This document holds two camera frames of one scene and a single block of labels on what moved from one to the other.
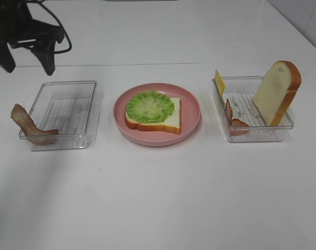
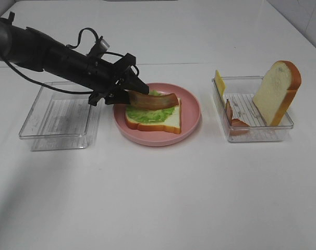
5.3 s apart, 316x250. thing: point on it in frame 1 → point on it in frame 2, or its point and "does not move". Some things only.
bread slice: (172, 123) does not move
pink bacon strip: (237, 127) does not move
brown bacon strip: (32, 132) → (147, 101)
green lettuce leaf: (149, 107) does not move
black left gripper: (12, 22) → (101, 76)
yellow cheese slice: (220, 84) does not move
